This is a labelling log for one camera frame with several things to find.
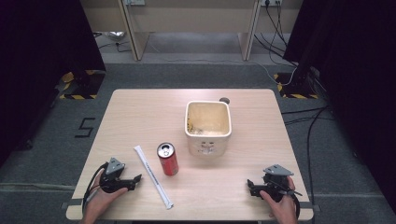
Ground thin black floor cable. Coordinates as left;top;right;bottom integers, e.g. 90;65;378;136
92;31;134;54

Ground dark curtain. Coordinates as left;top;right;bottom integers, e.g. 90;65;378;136
282;0;396;214
0;0;106;167

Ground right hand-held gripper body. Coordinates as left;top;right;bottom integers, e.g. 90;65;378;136
262;163;295;202

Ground crumpled silver foil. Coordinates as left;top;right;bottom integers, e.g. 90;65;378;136
104;30;127;42

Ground person's left hand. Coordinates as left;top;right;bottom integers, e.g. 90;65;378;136
80;169;129;219

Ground bundle of black plug cables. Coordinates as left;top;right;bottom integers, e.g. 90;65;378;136
253;1;299;68

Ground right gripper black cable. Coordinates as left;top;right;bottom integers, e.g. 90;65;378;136
278;181;304;219

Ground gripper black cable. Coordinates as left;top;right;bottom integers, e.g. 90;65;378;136
278;181;304;219
81;162;109;215

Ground grey tape strip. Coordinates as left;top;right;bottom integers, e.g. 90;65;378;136
60;198;84;210
299;201;322;215

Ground cream square bin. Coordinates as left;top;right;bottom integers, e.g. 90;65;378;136
184;100;233;158

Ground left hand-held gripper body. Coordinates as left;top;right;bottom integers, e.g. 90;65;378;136
99;157;129;194

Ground black floor cables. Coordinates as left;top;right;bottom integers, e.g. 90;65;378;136
280;105;336;207

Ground light wooden desk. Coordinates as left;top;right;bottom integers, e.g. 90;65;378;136
78;0;304;62

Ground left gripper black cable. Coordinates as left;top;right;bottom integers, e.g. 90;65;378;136
81;162;109;215

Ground person's right hand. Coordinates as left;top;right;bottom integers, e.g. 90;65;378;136
259;175;299;224

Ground black stand base striped tape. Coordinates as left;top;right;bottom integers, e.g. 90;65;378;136
58;69;106;101
273;72;320;100

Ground white paper-wrapped straw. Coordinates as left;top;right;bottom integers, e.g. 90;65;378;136
133;145;175;210

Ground red drink can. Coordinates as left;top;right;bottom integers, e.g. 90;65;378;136
156;142;180;177

